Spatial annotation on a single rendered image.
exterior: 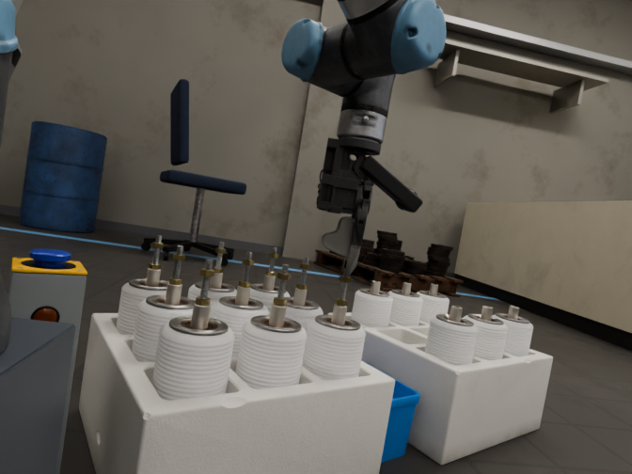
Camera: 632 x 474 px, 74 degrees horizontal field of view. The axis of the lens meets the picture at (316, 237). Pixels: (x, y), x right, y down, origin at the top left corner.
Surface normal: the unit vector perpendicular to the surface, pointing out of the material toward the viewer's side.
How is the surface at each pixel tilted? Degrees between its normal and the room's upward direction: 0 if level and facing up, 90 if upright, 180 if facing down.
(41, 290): 90
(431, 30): 90
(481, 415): 90
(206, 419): 90
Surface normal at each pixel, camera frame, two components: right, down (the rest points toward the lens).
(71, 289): 0.58, 0.14
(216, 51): 0.15, 0.07
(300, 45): -0.74, -0.09
